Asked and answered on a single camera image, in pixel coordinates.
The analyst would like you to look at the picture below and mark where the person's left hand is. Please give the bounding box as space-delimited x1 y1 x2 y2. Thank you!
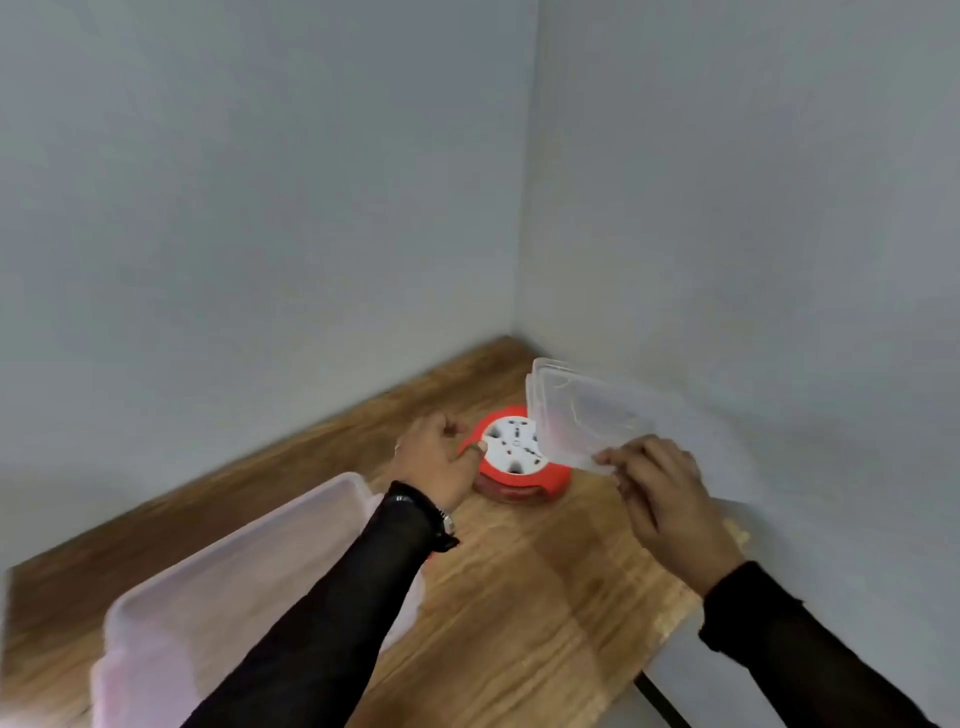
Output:
386 411 489 516

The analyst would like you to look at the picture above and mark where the person's right hand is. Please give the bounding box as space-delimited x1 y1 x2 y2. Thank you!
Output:
592 434 748 598

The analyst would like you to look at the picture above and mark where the red and white extension socket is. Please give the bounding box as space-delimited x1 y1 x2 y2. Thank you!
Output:
459 405 572 505

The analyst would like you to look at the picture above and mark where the clear plastic container lid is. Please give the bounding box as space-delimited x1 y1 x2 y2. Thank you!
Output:
524 357 678 478

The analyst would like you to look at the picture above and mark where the person's right forearm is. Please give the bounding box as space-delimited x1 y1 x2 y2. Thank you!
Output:
698 560 940 728

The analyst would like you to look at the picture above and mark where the person's left forearm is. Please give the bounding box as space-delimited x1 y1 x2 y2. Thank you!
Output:
180 482 460 728

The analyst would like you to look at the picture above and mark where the pink translucent plastic tray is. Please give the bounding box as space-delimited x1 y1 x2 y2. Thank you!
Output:
90 471 429 728

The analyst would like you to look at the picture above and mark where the black cable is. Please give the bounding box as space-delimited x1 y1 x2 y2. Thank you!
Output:
633 671 693 728

